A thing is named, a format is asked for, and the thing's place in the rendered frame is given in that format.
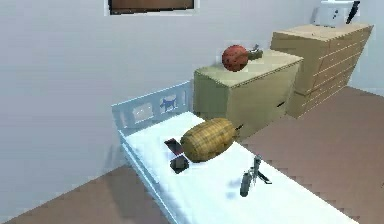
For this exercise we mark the dark red flat phone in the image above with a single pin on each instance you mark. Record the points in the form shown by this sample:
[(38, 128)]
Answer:
[(174, 146)]

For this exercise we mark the small olive grey object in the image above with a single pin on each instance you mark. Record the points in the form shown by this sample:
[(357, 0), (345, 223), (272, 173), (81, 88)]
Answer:
[(254, 54)]

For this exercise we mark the beige bedside cabinet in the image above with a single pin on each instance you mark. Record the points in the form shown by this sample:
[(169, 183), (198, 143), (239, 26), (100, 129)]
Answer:
[(253, 93)]

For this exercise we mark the black stick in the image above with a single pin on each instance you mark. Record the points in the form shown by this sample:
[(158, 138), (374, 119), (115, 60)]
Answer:
[(352, 12)]

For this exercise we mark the white bed with blue headboard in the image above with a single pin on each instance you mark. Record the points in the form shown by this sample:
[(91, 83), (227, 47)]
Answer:
[(206, 190)]

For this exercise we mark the dark framed wall picture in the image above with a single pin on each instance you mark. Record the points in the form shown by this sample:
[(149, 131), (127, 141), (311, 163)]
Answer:
[(151, 4)]

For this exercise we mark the tan chest of drawers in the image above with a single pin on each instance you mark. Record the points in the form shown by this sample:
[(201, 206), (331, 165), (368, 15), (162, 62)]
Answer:
[(328, 63)]

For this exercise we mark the small black box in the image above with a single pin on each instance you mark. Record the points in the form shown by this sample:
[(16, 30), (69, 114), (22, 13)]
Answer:
[(179, 164)]

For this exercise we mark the orange black striped basketball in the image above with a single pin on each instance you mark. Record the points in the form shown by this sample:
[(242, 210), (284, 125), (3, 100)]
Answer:
[(234, 58)]

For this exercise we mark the white box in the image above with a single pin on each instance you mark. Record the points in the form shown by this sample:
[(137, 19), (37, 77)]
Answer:
[(333, 13)]

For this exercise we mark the yellow woven barrel pillow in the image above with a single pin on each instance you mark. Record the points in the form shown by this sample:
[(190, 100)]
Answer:
[(208, 140)]

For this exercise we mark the grey metal gadget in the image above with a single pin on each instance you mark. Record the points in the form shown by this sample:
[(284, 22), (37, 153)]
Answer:
[(246, 184)]

